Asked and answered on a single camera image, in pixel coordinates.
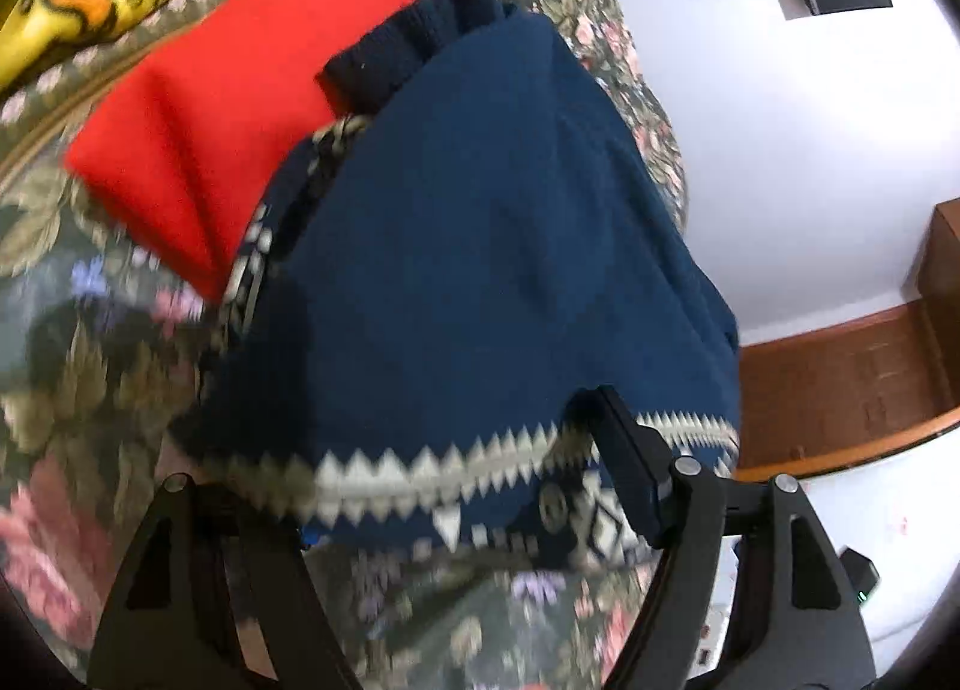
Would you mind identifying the red garment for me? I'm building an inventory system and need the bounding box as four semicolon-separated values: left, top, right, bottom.
64;0;481;301

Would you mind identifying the navy patterned sweater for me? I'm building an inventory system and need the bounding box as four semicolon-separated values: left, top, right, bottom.
169;0;743;575

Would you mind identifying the wooden cabinet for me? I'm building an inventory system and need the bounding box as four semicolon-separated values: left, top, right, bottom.
915;199;960;308

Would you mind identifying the black device with green light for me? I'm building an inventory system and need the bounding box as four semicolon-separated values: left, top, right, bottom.
836;546;880;605

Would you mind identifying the brown wooden panel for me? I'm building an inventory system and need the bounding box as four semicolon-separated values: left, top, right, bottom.
739;300;960;481

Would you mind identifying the floral bedspread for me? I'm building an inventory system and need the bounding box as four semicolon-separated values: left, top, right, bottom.
0;0;691;690

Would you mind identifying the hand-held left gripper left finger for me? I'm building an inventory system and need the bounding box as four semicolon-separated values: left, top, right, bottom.
86;472;353;690

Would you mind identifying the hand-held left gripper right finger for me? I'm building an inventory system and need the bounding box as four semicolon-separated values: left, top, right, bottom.
570;384;878;690

